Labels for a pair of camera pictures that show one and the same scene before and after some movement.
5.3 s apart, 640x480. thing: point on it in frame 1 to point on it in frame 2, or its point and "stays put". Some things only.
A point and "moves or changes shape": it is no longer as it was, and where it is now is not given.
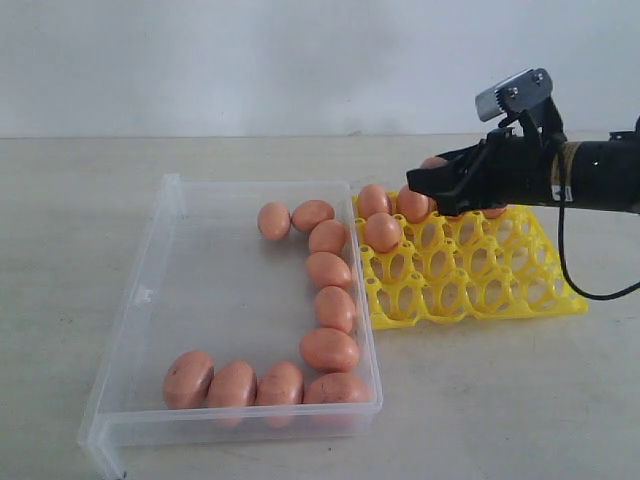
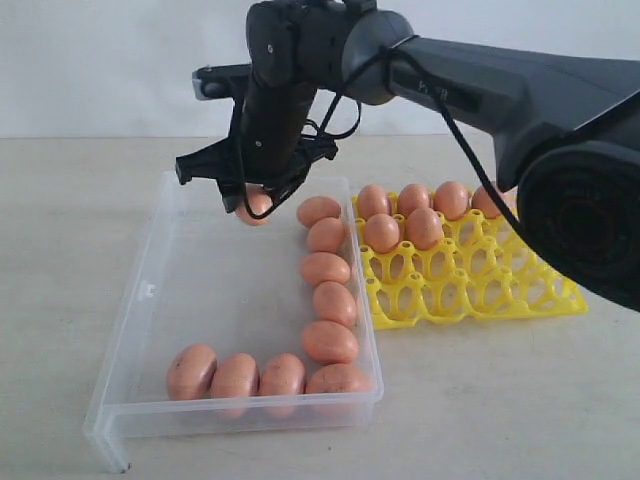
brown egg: x=187 y=380 moves or changes shape
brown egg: x=372 y=200 stays put
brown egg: x=413 y=205 stays put
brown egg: x=274 y=220 to x=260 y=202
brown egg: x=434 y=162 to x=424 y=228
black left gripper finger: x=448 y=183 to x=216 y=161
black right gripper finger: x=462 y=155 to x=233 y=191
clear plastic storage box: x=247 y=315 stays put
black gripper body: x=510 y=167 to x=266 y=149
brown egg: x=383 y=232 stays put
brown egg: x=327 y=236 stays put
